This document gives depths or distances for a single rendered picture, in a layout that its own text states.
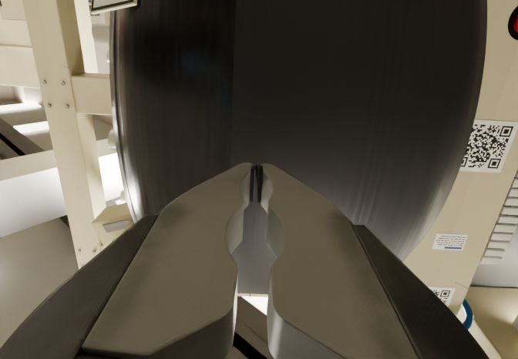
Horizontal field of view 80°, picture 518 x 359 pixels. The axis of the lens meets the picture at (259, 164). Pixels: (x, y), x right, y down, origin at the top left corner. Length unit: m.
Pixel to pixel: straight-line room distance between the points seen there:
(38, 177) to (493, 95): 3.75
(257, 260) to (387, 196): 0.12
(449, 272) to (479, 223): 0.10
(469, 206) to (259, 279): 0.36
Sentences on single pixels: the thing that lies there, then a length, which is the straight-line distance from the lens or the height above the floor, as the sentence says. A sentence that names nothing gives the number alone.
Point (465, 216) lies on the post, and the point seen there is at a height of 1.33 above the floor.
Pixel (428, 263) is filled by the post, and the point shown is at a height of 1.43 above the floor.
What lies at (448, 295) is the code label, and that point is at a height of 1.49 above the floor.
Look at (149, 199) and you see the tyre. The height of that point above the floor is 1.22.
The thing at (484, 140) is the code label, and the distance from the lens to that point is 0.53.
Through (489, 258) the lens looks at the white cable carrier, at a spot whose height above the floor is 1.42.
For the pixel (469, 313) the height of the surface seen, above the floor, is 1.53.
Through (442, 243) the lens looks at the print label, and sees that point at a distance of 0.59.
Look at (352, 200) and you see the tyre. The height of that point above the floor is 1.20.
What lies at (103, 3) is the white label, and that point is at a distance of 0.26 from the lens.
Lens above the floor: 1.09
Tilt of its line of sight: 23 degrees up
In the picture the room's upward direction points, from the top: 177 degrees counter-clockwise
